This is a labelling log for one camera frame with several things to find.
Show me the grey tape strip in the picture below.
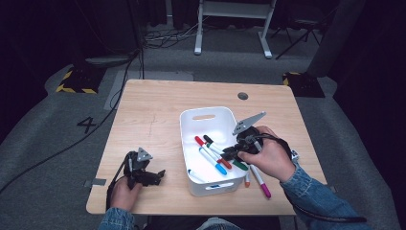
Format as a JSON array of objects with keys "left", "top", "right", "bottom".
[{"left": 83, "top": 177, "right": 107, "bottom": 188}]

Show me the black folding chair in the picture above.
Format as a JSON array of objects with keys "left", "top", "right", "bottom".
[{"left": 275, "top": 9, "right": 333, "bottom": 60}]

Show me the dark green marker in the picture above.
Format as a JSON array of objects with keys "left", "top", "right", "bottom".
[{"left": 206, "top": 142, "right": 249, "bottom": 172}]

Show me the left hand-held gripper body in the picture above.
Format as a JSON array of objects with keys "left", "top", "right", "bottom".
[{"left": 123, "top": 147, "right": 157, "bottom": 192}]

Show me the person's right hand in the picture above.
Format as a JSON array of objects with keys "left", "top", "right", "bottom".
[{"left": 237, "top": 125, "right": 297, "bottom": 184}]

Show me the white desk frame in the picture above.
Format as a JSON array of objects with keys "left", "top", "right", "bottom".
[{"left": 193, "top": 0, "right": 278, "bottom": 59}]

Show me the black stand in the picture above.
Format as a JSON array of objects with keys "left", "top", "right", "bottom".
[{"left": 125, "top": 0, "right": 146, "bottom": 81}]

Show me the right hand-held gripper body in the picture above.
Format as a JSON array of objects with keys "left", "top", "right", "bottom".
[{"left": 232, "top": 110, "right": 267, "bottom": 155}]

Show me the person's leg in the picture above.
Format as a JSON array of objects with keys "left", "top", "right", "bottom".
[{"left": 194, "top": 217, "right": 245, "bottom": 230}]

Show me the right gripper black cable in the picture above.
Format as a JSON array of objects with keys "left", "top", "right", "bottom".
[{"left": 252, "top": 133, "right": 368, "bottom": 223}]

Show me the white plastic bin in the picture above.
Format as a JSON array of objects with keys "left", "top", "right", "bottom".
[{"left": 179, "top": 105, "right": 252, "bottom": 197}]

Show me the long black floor cable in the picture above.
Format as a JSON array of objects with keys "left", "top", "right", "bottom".
[{"left": 0, "top": 47, "right": 143, "bottom": 195}]

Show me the grey stand base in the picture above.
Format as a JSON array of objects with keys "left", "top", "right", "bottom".
[{"left": 84, "top": 56, "right": 133, "bottom": 69}]

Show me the grey column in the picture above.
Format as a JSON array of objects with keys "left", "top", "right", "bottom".
[{"left": 305, "top": 0, "right": 367, "bottom": 79}]

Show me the red marker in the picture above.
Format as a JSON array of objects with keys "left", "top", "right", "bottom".
[
  {"left": 194, "top": 135, "right": 224, "bottom": 161},
  {"left": 218, "top": 156, "right": 234, "bottom": 171}
]

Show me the bundle of floor cables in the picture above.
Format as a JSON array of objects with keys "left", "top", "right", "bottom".
[{"left": 143, "top": 22, "right": 205, "bottom": 50}]

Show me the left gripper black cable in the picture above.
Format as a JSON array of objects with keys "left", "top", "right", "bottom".
[{"left": 105, "top": 151, "right": 132, "bottom": 215}]

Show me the yellow black striped base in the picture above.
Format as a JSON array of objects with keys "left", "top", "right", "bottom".
[
  {"left": 56, "top": 64, "right": 107, "bottom": 95},
  {"left": 282, "top": 71, "right": 326, "bottom": 99}
]

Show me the magenta marker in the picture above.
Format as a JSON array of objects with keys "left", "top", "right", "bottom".
[{"left": 249, "top": 163, "right": 272, "bottom": 199}]

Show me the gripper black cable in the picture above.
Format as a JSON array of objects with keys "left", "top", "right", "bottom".
[
  {"left": 252, "top": 133, "right": 368, "bottom": 223},
  {"left": 105, "top": 151, "right": 132, "bottom": 215}
]

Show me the dark blue marker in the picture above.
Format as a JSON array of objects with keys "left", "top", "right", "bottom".
[{"left": 187, "top": 168, "right": 222, "bottom": 190}]

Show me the person's left hand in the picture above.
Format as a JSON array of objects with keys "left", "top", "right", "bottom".
[{"left": 109, "top": 175, "right": 143, "bottom": 214}]

